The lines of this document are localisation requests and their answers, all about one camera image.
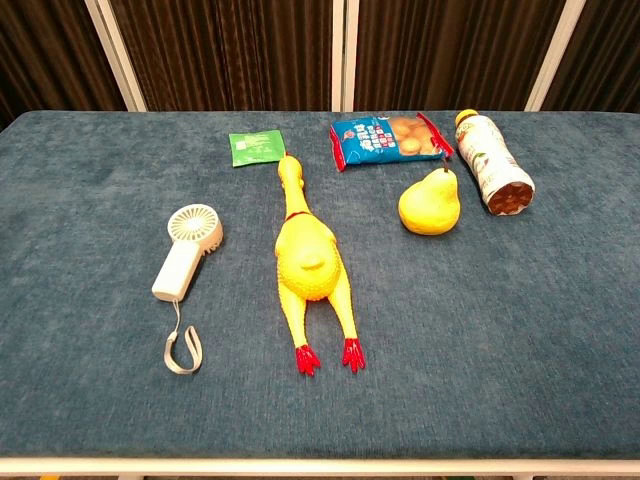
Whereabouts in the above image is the white handheld fan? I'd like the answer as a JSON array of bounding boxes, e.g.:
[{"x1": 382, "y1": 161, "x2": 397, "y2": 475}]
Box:
[{"x1": 151, "y1": 203, "x2": 225, "y2": 376}]

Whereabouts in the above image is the yellow rubber chicken toy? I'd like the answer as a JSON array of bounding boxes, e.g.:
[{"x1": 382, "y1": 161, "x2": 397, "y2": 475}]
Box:
[{"x1": 273, "y1": 153, "x2": 366, "y2": 377}]

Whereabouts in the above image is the blue snack bag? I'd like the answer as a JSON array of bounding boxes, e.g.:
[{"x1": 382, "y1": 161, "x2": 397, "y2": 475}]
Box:
[{"x1": 328, "y1": 112, "x2": 456, "y2": 173}]

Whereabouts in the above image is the green foil packet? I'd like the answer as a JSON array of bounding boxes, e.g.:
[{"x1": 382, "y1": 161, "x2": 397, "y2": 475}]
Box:
[{"x1": 228, "y1": 128, "x2": 289, "y2": 169}]

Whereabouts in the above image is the yellow toy pear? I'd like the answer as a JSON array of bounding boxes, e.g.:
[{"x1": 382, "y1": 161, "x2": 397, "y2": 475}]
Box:
[{"x1": 397, "y1": 158, "x2": 462, "y2": 236}]

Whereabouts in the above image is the tea bottle with yellow cap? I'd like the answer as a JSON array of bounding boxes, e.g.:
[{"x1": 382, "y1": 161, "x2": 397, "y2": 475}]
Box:
[{"x1": 453, "y1": 108, "x2": 537, "y2": 218}]

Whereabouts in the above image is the blue table cloth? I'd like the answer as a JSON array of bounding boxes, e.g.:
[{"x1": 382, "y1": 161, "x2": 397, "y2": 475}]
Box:
[{"x1": 0, "y1": 109, "x2": 640, "y2": 460}]

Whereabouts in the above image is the brown partition panel white frame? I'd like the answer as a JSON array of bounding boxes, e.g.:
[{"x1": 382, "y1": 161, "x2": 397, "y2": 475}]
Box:
[
  {"x1": 0, "y1": 0, "x2": 147, "y2": 132},
  {"x1": 343, "y1": 0, "x2": 587, "y2": 113},
  {"x1": 542, "y1": 0, "x2": 640, "y2": 114},
  {"x1": 97, "y1": 0, "x2": 346, "y2": 113}
]

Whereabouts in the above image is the white table frame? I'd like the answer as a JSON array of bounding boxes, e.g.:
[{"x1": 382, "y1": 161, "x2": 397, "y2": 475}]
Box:
[{"x1": 0, "y1": 455, "x2": 640, "y2": 480}]

